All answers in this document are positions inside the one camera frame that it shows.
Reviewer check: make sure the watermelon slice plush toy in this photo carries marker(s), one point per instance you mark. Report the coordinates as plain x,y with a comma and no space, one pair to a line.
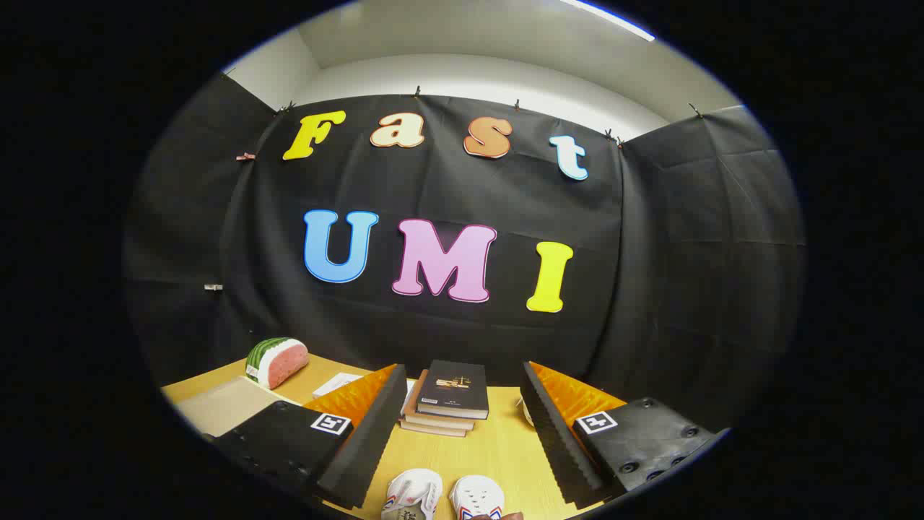
278,360

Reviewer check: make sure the white portrait cover book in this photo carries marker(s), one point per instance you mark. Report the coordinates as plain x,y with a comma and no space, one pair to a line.
336,383

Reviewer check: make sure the brown cover book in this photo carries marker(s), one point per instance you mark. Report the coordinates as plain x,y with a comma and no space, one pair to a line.
413,404

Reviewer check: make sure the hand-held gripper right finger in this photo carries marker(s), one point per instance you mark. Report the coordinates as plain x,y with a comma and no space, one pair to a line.
559,448

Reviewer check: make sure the white plush toy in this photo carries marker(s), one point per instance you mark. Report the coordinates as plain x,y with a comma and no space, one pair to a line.
526,413

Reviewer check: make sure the white canvas shoe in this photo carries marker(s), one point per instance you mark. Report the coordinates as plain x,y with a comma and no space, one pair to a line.
478,495
413,492

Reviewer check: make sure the thin brown book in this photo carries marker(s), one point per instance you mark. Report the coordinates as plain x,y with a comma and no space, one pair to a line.
429,428

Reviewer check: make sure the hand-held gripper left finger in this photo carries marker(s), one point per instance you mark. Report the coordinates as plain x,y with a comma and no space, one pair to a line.
364,448

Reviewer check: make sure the beige fabric storage box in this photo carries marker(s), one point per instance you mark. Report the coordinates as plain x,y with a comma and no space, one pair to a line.
224,408

